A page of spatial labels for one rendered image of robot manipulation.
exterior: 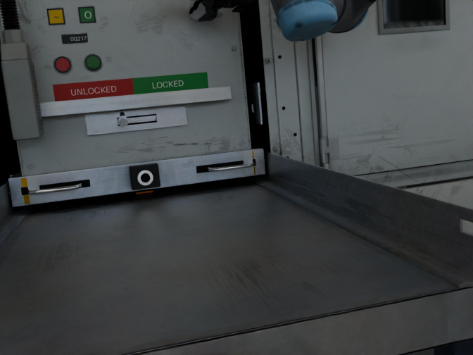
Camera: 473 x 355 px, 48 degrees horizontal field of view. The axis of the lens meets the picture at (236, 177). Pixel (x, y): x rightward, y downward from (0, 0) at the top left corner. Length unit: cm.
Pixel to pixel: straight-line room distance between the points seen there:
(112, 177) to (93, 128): 11
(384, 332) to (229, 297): 15
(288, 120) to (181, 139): 24
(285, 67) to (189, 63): 21
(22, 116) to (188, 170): 35
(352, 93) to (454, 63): 27
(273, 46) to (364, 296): 74
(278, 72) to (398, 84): 28
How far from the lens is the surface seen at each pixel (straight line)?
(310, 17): 84
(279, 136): 117
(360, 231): 74
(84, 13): 116
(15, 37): 107
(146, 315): 54
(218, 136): 117
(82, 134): 114
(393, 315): 53
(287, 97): 117
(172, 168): 115
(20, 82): 104
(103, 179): 114
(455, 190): 137
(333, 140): 119
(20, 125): 104
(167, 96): 111
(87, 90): 114
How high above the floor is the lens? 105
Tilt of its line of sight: 9 degrees down
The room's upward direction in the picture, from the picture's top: 5 degrees counter-clockwise
